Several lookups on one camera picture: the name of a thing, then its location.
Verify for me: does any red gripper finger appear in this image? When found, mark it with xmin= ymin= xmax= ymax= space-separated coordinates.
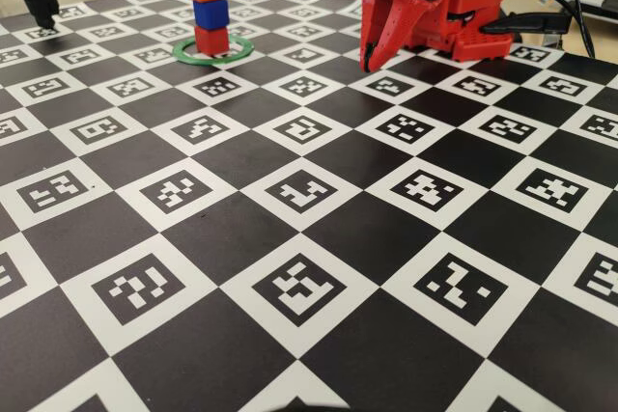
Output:
xmin=359 ymin=0 xmax=403 ymax=73
xmin=372 ymin=0 xmax=435 ymax=70

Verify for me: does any blue cube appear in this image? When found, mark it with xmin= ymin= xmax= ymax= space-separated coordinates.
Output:
xmin=192 ymin=0 xmax=231 ymax=30

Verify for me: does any red cube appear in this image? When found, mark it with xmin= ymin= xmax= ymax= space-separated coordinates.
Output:
xmin=193 ymin=25 xmax=231 ymax=55

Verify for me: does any black table clamp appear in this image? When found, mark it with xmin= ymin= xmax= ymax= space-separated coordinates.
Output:
xmin=481 ymin=11 xmax=574 ymax=37

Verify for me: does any black white marker mat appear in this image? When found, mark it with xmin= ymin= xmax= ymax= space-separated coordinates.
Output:
xmin=0 ymin=0 xmax=618 ymax=412

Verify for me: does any green ring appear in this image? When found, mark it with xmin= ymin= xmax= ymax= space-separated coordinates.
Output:
xmin=172 ymin=33 xmax=255 ymax=67

